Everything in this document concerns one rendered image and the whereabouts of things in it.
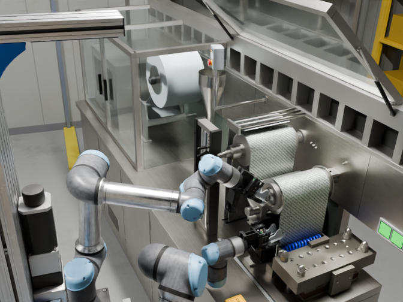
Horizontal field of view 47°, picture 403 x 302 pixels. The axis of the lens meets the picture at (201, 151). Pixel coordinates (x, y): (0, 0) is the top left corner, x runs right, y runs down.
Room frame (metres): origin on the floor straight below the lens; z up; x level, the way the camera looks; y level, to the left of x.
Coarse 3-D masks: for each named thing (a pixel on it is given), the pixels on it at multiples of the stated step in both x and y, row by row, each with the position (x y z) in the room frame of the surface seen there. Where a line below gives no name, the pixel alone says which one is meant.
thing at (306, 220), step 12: (312, 204) 1.55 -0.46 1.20; (324, 204) 1.58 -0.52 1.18; (288, 216) 1.50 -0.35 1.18; (300, 216) 1.53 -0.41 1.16; (312, 216) 1.56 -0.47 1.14; (324, 216) 1.59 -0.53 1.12; (288, 228) 1.50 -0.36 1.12; (300, 228) 1.53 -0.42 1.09; (312, 228) 1.56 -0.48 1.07; (288, 240) 1.50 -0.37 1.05
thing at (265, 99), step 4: (264, 96) 2.17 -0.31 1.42; (252, 100) 2.13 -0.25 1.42; (256, 100) 2.14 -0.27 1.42; (260, 100) 2.15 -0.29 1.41; (264, 100) 2.16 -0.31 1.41; (228, 104) 2.07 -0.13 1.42; (232, 104) 2.07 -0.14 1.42; (236, 104) 2.08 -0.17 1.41; (240, 104) 2.09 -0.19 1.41; (244, 104) 2.10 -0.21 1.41; (216, 108) 2.03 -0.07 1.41; (220, 108) 2.04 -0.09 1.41
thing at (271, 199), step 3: (264, 189) 1.54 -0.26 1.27; (267, 189) 1.53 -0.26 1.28; (270, 189) 1.52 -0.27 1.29; (270, 192) 1.51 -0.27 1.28; (273, 192) 1.51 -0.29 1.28; (267, 195) 1.52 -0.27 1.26; (270, 195) 1.51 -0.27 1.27; (273, 195) 1.50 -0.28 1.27; (267, 198) 1.52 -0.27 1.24; (270, 198) 1.51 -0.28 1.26; (273, 198) 1.49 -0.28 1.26; (267, 201) 1.52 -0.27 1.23; (270, 201) 1.50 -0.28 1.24; (273, 201) 1.49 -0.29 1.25; (267, 204) 1.52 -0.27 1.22; (270, 204) 1.50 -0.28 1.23; (273, 204) 1.49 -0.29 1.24
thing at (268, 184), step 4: (324, 172) 1.63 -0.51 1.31; (264, 184) 1.57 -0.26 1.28; (268, 184) 1.54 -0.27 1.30; (272, 184) 1.53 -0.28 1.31; (264, 188) 1.56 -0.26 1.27; (272, 188) 1.52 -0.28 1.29; (276, 188) 1.51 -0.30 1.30; (276, 192) 1.49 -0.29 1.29; (276, 196) 1.49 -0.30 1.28; (276, 200) 1.49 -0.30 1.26; (280, 200) 1.48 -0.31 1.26; (276, 204) 1.49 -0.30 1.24; (272, 208) 1.51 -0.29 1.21; (276, 208) 1.48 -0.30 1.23
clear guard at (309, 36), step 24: (216, 0) 2.25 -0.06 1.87; (240, 0) 1.94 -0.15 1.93; (264, 0) 1.71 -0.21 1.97; (240, 24) 2.31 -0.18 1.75; (264, 24) 1.98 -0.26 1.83; (288, 24) 1.73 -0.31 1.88; (312, 24) 1.54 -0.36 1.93; (288, 48) 2.02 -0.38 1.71; (312, 48) 1.76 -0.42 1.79; (336, 48) 1.56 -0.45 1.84; (336, 72) 1.79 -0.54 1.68; (360, 72) 1.57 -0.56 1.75
